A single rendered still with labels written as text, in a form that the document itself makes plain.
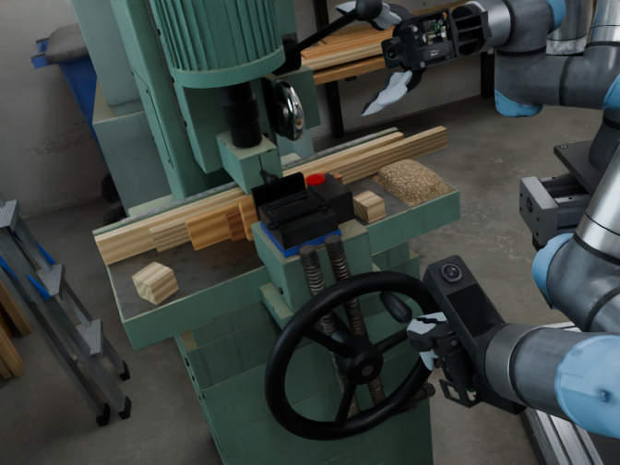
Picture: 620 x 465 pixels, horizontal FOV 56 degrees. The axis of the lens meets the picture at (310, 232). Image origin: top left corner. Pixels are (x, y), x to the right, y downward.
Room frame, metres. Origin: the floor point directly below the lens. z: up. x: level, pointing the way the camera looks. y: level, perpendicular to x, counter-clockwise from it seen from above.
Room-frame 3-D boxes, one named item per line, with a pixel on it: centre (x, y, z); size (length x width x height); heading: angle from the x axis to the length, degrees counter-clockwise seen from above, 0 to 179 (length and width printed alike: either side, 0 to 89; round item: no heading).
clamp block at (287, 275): (0.76, 0.00, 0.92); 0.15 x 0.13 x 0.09; 109
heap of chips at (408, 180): (0.94, -0.20, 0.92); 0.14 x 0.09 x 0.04; 19
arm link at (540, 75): (0.89, -0.39, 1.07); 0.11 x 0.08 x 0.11; 48
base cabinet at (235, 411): (1.05, 0.12, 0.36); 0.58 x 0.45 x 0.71; 19
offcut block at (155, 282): (0.74, 0.25, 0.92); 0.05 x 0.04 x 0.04; 45
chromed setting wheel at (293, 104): (1.10, 0.00, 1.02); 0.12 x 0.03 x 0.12; 19
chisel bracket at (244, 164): (0.95, 0.08, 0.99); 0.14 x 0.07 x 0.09; 19
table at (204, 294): (0.84, 0.03, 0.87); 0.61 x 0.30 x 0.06; 109
